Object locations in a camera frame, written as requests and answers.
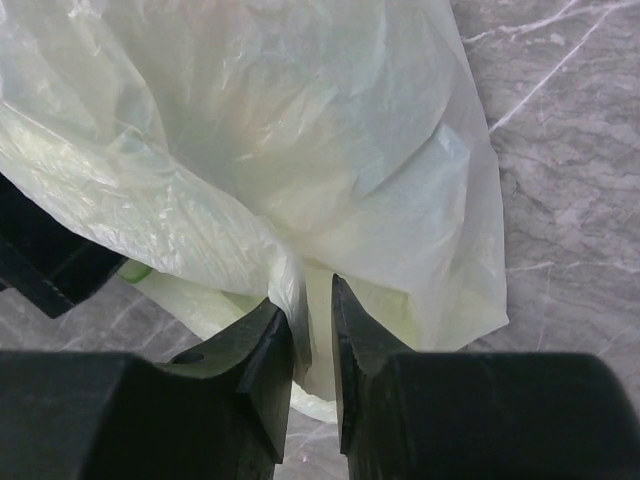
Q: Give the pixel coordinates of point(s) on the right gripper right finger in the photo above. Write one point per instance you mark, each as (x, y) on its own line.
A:
(405, 414)

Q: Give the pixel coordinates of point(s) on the light green plastic bag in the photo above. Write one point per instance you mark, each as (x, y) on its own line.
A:
(247, 150)

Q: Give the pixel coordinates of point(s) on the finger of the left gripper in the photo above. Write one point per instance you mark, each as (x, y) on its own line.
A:
(52, 267)

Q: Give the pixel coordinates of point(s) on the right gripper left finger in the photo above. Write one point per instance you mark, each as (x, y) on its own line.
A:
(218, 410)

